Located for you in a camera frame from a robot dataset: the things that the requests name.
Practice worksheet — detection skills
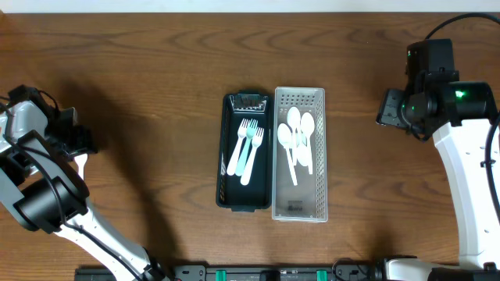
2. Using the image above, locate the white plastic fork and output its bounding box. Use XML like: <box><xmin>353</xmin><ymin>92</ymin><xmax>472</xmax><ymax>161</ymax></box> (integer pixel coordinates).
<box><xmin>240</xmin><ymin>127</ymin><xmax>264</xmax><ymax>186</ymax></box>
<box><xmin>227</xmin><ymin>119</ymin><xmax>249</xmax><ymax>176</ymax></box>
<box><xmin>73</xmin><ymin>154</ymin><xmax>88</xmax><ymax>180</ymax></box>

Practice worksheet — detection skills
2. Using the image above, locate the white plastic spoon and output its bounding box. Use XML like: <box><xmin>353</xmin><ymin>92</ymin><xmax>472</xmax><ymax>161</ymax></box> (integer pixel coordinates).
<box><xmin>277</xmin><ymin>123</ymin><xmax>298</xmax><ymax>186</ymax></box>
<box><xmin>301</xmin><ymin>112</ymin><xmax>315</xmax><ymax>175</ymax></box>
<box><xmin>287</xmin><ymin>107</ymin><xmax>301</xmax><ymax>133</ymax></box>
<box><xmin>296</xmin><ymin>133</ymin><xmax>309</xmax><ymax>167</ymax></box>

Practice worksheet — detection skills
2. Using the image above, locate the clear white perforated basket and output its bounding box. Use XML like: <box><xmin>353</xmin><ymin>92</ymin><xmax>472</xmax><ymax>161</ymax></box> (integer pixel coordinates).
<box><xmin>272</xmin><ymin>87</ymin><xmax>328</xmax><ymax>223</ymax></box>

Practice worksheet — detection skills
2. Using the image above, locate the mint green plastic fork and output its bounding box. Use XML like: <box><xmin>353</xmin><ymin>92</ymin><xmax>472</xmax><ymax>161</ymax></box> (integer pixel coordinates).
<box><xmin>235</xmin><ymin>119</ymin><xmax>258</xmax><ymax>176</ymax></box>

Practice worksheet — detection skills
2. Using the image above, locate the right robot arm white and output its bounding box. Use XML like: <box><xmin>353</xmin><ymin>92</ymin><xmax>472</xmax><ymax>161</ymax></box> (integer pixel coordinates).
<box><xmin>376</xmin><ymin>70</ymin><xmax>499</xmax><ymax>280</ymax></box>

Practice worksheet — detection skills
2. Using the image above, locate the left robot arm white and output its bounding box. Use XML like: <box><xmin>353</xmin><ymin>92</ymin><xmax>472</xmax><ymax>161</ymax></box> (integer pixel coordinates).
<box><xmin>1</xmin><ymin>85</ymin><xmax>167</xmax><ymax>280</ymax></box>

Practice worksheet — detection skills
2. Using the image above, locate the dark green plastic basket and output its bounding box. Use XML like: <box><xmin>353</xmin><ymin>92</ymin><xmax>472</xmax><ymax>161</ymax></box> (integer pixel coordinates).
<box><xmin>216</xmin><ymin>89</ymin><xmax>273</xmax><ymax>212</ymax></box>

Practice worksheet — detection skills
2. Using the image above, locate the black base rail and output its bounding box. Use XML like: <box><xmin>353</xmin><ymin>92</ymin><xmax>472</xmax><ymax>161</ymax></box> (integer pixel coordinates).
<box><xmin>73</xmin><ymin>255</ymin><xmax>391</xmax><ymax>281</ymax></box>

